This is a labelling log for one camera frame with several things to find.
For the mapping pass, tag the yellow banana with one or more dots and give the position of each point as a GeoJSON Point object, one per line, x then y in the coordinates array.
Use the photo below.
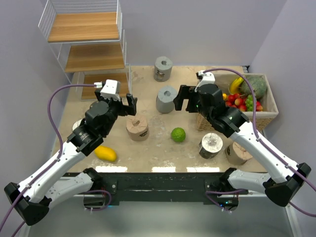
{"type": "Point", "coordinates": [234, 88]}

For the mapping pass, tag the near grey paper roll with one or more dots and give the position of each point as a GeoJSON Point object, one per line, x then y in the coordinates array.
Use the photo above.
{"type": "Point", "coordinates": [164, 99]}

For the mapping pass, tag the green grapes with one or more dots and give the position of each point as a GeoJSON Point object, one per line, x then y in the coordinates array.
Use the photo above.
{"type": "Point", "coordinates": [249, 103]}

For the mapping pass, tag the wicker fruit basket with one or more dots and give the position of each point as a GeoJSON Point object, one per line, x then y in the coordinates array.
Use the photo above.
{"type": "Point", "coordinates": [223, 81]}

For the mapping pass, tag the red apples cluster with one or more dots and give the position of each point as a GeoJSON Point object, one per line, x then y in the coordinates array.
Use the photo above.
{"type": "Point", "coordinates": [237, 101]}

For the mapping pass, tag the grey paper roll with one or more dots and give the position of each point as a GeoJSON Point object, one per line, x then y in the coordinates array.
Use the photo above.
{"type": "Point", "coordinates": [162, 69]}
{"type": "Point", "coordinates": [164, 99]}

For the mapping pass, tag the green melon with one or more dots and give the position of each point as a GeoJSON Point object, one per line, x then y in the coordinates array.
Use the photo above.
{"type": "Point", "coordinates": [258, 85]}

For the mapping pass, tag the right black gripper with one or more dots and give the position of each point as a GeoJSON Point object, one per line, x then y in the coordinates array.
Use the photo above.
{"type": "Point", "coordinates": [188, 92]}

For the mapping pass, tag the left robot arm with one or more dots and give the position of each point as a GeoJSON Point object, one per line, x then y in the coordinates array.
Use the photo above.
{"type": "Point", "coordinates": [36, 195]}

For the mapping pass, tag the green lime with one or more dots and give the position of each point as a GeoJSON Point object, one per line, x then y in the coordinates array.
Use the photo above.
{"type": "Point", "coordinates": [178, 135]}

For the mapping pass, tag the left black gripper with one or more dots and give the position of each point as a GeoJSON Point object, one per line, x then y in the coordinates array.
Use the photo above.
{"type": "Point", "coordinates": [126, 109]}

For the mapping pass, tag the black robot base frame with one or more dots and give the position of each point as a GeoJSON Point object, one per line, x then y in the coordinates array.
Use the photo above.
{"type": "Point", "coordinates": [206, 188]}

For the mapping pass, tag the far grey paper roll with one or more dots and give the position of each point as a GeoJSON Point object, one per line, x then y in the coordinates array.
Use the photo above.
{"type": "Point", "coordinates": [162, 69]}

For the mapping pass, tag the white wire wooden shelf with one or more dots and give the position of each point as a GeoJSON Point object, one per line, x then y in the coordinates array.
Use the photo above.
{"type": "Point", "coordinates": [88, 40]}

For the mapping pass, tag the brown paper roll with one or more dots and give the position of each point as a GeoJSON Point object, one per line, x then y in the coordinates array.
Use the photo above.
{"type": "Point", "coordinates": [137, 128]}
{"type": "Point", "coordinates": [236, 154]}

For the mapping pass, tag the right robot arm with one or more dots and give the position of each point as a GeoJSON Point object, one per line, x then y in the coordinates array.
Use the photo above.
{"type": "Point", "coordinates": [283, 177]}

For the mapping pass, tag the yellow mango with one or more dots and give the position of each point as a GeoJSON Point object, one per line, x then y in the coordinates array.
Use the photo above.
{"type": "Point", "coordinates": [105, 153]}

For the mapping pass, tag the black paper roll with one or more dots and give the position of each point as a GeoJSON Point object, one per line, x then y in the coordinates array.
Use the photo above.
{"type": "Point", "coordinates": [77, 124]}
{"type": "Point", "coordinates": [210, 145]}

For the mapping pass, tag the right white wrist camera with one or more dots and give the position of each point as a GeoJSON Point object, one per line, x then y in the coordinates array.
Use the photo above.
{"type": "Point", "coordinates": [204, 78]}

